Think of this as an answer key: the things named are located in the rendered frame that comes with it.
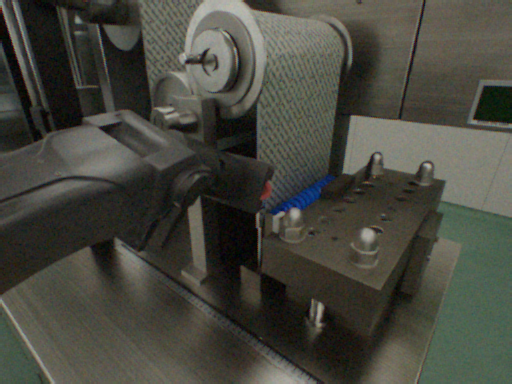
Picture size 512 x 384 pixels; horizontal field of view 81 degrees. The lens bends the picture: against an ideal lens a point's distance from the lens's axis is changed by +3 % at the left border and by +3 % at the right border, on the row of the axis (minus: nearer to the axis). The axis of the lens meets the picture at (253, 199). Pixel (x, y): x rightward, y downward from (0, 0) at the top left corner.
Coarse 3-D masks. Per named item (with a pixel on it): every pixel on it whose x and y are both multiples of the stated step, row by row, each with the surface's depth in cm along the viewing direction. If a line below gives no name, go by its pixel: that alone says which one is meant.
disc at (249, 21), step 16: (208, 0) 38; (224, 0) 36; (240, 0) 35; (240, 16) 35; (192, 32) 41; (256, 32) 35; (256, 48) 36; (256, 64) 36; (192, 80) 44; (256, 80) 37; (256, 96) 38; (224, 112) 42; (240, 112) 40
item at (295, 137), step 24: (336, 96) 55; (264, 120) 40; (288, 120) 45; (312, 120) 51; (264, 144) 42; (288, 144) 47; (312, 144) 53; (288, 168) 49; (312, 168) 56; (288, 192) 51; (264, 216) 47
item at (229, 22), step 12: (216, 12) 37; (228, 12) 36; (204, 24) 39; (216, 24) 37; (228, 24) 36; (240, 24) 35; (240, 36) 36; (192, 48) 41; (240, 48) 36; (252, 48) 36; (252, 60) 36; (192, 72) 43; (240, 72) 38; (252, 72) 37; (240, 84) 38; (204, 96) 43; (216, 96) 42; (228, 96) 40; (240, 96) 39
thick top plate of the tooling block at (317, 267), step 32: (352, 192) 55; (384, 192) 55; (416, 192) 55; (320, 224) 45; (352, 224) 45; (384, 224) 45; (416, 224) 45; (288, 256) 39; (320, 256) 37; (384, 256) 37; (320, 288) 38; (352, 288) 34; (384, 288) 34
